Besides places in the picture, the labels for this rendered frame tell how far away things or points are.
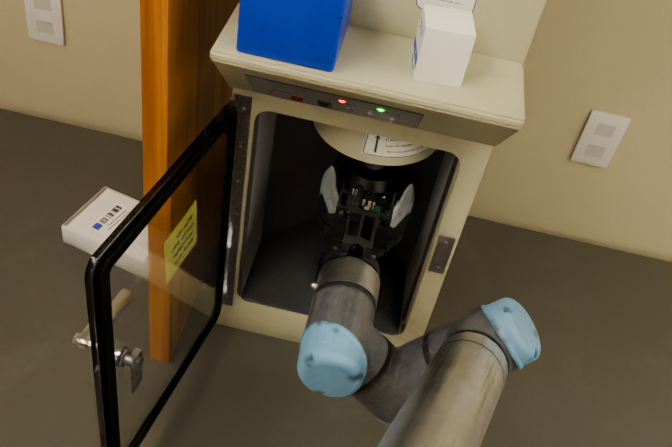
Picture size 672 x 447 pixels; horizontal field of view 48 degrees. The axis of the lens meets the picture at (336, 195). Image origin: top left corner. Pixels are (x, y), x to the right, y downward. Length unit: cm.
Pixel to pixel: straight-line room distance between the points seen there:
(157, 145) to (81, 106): 73
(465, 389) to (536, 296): 73
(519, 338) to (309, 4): 40
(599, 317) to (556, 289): 9
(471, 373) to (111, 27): 100
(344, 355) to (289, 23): 34
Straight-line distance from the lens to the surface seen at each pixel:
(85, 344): 90
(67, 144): 157
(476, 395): 72
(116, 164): 152
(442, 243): 103
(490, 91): 80
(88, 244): 133
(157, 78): 85
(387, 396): 89
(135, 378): 90
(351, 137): 97
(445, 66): 78
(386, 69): 79
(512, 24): 85
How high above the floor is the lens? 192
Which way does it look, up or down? 41 degrees down
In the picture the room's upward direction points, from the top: 12 degrees clockwise
